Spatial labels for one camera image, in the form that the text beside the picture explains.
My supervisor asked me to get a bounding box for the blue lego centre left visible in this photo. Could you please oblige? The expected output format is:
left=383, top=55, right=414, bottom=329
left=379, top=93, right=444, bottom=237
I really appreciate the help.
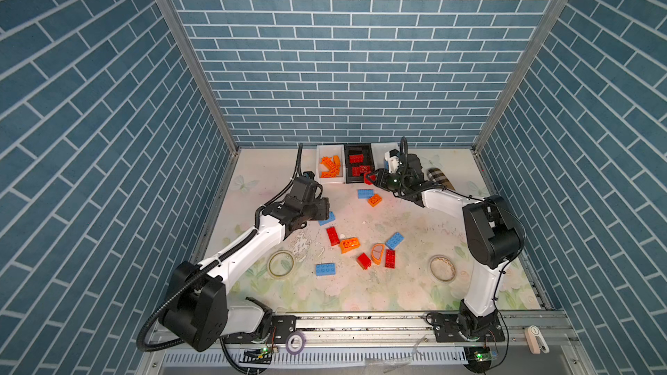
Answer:
left=318, top=212, right=336, bottom=226

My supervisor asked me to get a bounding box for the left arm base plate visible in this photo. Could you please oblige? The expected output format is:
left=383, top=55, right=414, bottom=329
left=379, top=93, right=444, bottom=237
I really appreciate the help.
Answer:
left=223, top=314, right=297, bottom=345

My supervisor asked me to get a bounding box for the red tall lego centre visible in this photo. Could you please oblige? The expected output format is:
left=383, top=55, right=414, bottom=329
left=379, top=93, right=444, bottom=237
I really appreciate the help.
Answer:
left=326, top=227, right=340, bottom=247

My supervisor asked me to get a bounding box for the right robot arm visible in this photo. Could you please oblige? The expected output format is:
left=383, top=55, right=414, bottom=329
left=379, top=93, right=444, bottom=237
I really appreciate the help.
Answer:
left=364, top=138, right=525, bottom=337

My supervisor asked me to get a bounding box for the right white bin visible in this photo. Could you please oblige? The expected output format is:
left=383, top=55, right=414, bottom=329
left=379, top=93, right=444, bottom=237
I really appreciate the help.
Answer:
left=371, top=142, right=400, bottom=169

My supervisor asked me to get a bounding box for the small red lego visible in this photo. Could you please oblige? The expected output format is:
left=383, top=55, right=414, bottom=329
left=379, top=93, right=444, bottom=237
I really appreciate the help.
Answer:
left=364, top=173, right=376, bottom=185

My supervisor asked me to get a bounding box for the left black cable conduit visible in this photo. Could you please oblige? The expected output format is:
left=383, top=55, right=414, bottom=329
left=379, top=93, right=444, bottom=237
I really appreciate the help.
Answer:
left=136, top=142, right=304, bottom=375

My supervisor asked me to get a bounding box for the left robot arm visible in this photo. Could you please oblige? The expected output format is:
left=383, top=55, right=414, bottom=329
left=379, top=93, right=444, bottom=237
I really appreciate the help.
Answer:
left=154, top=171, right=330, bottom=352

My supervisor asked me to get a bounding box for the white bin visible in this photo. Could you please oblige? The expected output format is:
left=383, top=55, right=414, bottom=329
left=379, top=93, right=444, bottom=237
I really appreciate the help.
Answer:
left=316, top=145, right=345, bottom=185
left=371, top=142, right=400, bottom=169

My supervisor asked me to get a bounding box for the left tape ring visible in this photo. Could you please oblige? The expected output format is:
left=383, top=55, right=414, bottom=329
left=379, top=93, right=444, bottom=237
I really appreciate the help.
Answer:
left=266, top=249, right=296, bottom=280

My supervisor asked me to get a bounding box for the tape ring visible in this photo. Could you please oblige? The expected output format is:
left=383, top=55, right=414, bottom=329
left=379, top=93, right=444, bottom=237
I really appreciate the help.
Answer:
left=266, top=249, right=296, bottom=280
left=428, top=254, right=458, bottom=283

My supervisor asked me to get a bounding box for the blue lego bottom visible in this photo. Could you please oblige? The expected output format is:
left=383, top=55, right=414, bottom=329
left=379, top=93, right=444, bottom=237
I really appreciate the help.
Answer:
left=315, top=263, right=336, bottom=277

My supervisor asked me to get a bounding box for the red lego beside arch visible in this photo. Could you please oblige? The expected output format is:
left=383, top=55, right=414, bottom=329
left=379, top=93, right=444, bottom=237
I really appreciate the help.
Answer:
left=385, top=249, right=396, bottom=269

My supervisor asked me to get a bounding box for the orange long lego chassis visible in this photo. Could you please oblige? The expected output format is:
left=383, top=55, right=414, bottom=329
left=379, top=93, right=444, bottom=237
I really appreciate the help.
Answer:
left=320, top=156, right=341, bottom=176

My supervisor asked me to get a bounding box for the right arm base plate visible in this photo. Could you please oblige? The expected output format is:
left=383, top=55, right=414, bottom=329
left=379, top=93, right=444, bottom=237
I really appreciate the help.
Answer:
left=424, top=311, right=507, bottom=343

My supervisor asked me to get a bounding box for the blue lego centre right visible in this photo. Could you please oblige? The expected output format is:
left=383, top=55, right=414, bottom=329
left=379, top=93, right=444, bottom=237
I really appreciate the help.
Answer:
left=385, top=232, right=405, bottom=250

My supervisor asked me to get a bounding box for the orange arch lego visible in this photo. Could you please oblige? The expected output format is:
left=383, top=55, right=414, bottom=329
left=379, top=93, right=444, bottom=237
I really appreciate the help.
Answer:
left=370, top=243, right=386, bottom=266

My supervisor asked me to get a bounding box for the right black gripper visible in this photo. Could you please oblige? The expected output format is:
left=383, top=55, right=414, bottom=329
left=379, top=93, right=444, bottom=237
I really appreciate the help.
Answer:
left=365, top=169, right=409, bottom=195

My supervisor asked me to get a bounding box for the white pink device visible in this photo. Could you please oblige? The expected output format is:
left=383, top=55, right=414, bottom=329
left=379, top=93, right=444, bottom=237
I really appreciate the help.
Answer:
left=524, top=325, right=550, bottom=355

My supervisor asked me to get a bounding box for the metal front rail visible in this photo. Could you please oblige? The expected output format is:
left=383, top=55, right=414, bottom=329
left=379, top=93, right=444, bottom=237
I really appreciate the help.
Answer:
left=139, top=310, right=594, bottom=374

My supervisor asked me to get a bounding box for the purple tape roll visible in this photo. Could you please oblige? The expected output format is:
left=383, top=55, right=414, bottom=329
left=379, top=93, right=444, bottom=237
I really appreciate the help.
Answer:
left=285, top=332, right=306, bottom=356

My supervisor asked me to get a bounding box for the left white bin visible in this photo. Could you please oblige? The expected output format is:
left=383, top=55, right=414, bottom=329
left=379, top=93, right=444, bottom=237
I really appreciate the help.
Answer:
left=316, top=145, right=345, bottom=185

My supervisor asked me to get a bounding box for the right tape ring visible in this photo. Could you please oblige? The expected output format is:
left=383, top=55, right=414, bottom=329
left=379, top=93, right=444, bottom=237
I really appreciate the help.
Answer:
left=428, top=254, right=458, bottom=283

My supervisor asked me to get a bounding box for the blue lego near bins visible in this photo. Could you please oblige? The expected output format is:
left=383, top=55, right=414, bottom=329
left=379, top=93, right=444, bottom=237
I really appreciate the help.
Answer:
left=358, top=189, right=375, bottom=200

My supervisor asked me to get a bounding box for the black middle bin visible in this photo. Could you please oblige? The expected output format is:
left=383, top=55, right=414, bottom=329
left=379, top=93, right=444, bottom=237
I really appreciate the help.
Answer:
left=343, top=143, right=375, bottom=184

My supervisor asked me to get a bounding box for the plaid glasses case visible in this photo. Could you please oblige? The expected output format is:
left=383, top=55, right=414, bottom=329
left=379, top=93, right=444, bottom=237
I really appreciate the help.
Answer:
left=427, top=168, right=455, bottom=191

